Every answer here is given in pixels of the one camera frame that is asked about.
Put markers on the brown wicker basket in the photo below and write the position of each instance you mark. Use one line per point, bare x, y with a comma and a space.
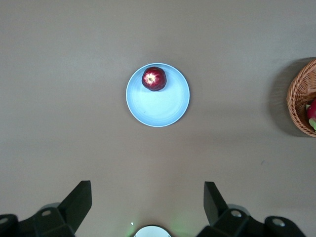
300, 98

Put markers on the blue round plate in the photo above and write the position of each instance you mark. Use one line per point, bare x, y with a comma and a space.
158, 103

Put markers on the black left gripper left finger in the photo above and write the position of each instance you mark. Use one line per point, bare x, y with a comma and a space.
71, 209

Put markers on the pink dragon fruit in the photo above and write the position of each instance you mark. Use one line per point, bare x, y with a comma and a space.
313, 111

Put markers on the dark red apple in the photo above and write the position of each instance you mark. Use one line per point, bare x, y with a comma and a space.
153, 79

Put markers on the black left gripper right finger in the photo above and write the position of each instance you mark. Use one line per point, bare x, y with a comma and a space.
222, 212

